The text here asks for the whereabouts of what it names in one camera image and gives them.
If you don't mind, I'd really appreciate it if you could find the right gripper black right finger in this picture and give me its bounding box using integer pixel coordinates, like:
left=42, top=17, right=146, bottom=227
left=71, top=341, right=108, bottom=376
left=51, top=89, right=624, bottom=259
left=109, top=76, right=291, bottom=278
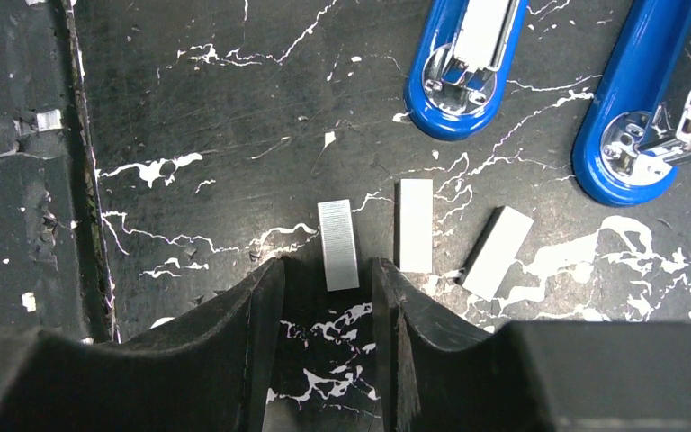
left=372, top=258, right=691, bottom=431

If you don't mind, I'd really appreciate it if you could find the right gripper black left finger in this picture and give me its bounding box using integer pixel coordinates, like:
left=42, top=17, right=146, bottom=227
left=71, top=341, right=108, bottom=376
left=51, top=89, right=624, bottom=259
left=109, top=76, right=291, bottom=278
left=0, top=258, right=285, bottom=431

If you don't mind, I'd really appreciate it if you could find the small white staple strip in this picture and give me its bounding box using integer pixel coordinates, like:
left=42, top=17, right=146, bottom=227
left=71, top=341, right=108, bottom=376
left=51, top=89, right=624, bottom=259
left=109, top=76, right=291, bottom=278
left=460, top=206, right=534, bottom=302

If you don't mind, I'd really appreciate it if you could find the blue stapler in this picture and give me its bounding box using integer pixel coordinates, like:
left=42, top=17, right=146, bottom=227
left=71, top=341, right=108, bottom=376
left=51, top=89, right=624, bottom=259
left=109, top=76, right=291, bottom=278
left=404, top=0, right=528, bottom=141
left=571, top=1, right=691, bottom=207

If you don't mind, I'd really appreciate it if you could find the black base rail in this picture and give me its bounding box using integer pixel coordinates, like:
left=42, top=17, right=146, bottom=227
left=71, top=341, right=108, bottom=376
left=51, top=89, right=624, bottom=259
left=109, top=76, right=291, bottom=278
left=0, top=1, right=111, bottom=343

